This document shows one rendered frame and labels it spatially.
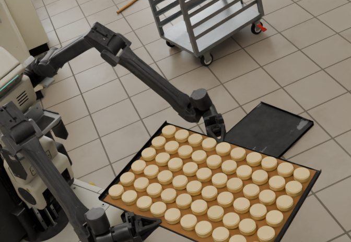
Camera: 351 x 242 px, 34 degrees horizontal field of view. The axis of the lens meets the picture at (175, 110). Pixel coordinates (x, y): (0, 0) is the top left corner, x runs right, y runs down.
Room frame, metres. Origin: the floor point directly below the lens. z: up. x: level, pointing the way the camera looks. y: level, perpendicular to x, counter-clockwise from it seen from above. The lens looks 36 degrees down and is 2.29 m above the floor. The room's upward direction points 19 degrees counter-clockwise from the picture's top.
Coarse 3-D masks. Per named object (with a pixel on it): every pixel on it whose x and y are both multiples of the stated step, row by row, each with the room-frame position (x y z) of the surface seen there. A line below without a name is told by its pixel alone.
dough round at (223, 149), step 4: (220, 144) 1.49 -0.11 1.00; (224, 144) 1.49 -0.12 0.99; (228, 144) 1.48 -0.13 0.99; (216, 148) 1.48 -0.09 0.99; (220, 148) 1.47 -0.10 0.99; (224, 148) 1.47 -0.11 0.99; (228, 148) 1.46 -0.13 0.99; (220, 152) 1.46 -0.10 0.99; (224, 152) 1.45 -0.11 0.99; (228, 152) 1.45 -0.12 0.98
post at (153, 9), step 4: (148, 0) 3.89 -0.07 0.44; (152, 0) 3.88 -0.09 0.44; (152, 8) 3.88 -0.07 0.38; (156, 8) 3.89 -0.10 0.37; (152, 12) 3.90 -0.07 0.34; (156, 20) 3.87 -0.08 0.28; (156, 24) 3.89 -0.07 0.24; (160, 28) 3.88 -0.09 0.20; (160, 32) 3.87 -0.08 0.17; (160, 36) 3.89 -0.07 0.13
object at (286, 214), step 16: (176, 128) 1.65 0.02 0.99; (144, 160) 1.54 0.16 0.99; (192, 160) 1.47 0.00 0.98; (224, 160) 1.43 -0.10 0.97; (144, 176) 1.47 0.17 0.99; (192, 176) 1.40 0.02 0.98; (272, 176) 1.31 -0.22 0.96; (144, 192) 1.39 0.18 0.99; (240, 192) 1.28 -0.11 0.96; (128, 208) 1.35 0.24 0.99; (176, 208) 1.29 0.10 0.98; (208, 208) 1.26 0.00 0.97; (224, 208) 1.24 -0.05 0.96; (272, 208) 1.19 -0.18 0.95; (160, 224) 1.25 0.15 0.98; (176, 224) 1.23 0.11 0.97; (256, 224) 1.15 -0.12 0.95; (208, 240) 1.14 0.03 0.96; (256, 240) 1.09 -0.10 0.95
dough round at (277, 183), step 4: (276, 176) 1.29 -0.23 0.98; (280, 176) 1.28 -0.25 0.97; (272, 180) 1.27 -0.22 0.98; (276, 180) 1.27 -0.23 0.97; (280, 180) 1.26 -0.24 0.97; (284, 180) 1.26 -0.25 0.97; (272, 184) 1.26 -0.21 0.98; (276, 184) 1.26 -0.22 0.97; (280, 184) 1.25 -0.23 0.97; (284, 184) 1.25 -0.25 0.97; (272, 188) 1.25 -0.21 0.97; (276, 188) 1.24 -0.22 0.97; (280, 188) 1.24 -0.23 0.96
